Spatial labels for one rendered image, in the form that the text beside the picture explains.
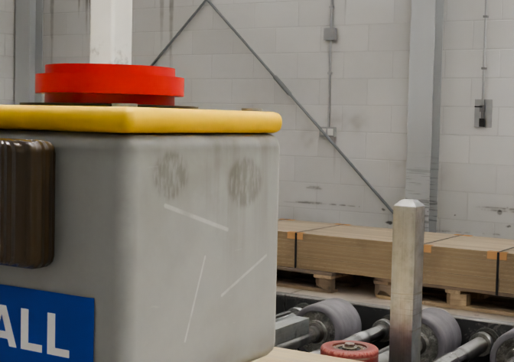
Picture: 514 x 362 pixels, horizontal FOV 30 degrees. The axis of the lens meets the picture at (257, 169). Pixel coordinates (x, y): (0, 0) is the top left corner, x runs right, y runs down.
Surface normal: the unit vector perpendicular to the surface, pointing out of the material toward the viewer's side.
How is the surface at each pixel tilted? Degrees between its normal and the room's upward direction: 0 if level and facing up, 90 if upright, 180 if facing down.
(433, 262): 90
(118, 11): 90
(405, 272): 90
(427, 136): 90
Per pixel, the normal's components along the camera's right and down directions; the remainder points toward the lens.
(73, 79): -0.33, 0.04
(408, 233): -0.52, 0.04
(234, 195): 0.85, 0.04
